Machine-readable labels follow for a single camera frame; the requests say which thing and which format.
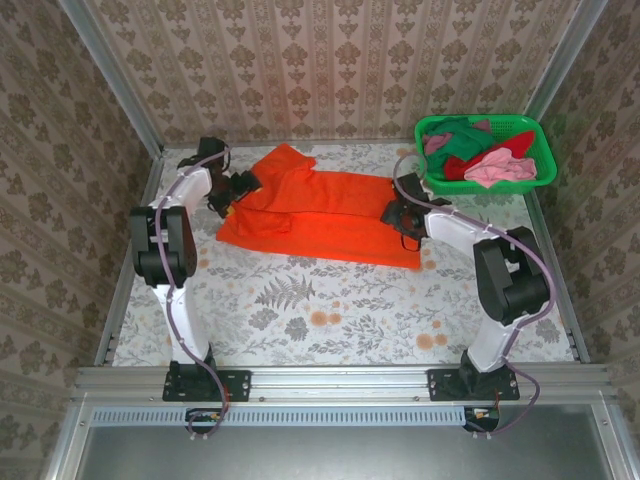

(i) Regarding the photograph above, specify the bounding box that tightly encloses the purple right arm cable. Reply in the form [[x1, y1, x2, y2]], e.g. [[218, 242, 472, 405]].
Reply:
[[392, 152, 556, 439]]

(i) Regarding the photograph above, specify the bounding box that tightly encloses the aluminium corner post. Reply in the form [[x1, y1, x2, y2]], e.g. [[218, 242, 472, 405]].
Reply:
[[524, 0, 609, 121], [57, 0, 166, 159]]

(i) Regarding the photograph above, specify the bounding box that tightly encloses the green t-shirt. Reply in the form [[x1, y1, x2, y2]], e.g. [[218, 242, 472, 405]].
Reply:
[[424, 117, 496, 174]]

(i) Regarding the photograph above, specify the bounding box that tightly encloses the red t-shirt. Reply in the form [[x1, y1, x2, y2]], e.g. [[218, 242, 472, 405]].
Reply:
[[443, 130, 536, 180]]

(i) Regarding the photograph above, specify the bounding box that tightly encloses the green plastic basket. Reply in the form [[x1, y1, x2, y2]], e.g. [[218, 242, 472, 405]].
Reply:
[[413, 114, 559, 196]]

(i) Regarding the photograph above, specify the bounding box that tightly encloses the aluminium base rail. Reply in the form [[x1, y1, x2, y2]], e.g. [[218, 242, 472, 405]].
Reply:
[[69, 363, 621, 404]]

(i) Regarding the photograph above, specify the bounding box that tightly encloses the orange t-shirt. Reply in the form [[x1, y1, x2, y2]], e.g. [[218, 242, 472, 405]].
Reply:
[[215, 143, 424, 271]]

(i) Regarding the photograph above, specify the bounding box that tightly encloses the mauve t-shirt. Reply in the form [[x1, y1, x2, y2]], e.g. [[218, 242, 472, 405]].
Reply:
[[423, 118, 494, 156]]

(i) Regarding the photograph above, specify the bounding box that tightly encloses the floral patterned tablecloth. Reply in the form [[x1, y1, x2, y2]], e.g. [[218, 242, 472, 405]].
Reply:
[[112, 142, 576, 367]]

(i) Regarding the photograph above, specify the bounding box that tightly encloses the light pink t-shirt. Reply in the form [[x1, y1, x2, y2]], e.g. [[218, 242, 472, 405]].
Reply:
[[463, 147, 539, 189]]

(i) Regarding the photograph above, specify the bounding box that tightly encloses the grey slotted cable duct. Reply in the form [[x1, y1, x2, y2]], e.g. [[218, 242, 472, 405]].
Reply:
[[89, 404, 469, 427]]

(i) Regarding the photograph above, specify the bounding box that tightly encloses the aluminium side rail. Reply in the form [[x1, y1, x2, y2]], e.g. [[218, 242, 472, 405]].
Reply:
[[524, 189, 591, 364], [94, 149, 166, 369]]

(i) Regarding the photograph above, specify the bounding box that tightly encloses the grey metal panel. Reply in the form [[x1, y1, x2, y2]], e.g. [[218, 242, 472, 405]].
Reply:
[[44, 402, 640, 480]]

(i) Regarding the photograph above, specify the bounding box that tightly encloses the wired connector bundle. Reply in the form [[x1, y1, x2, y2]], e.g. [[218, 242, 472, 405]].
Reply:
[[184, 407, 226, 435], [463, 405, 502, 434]]

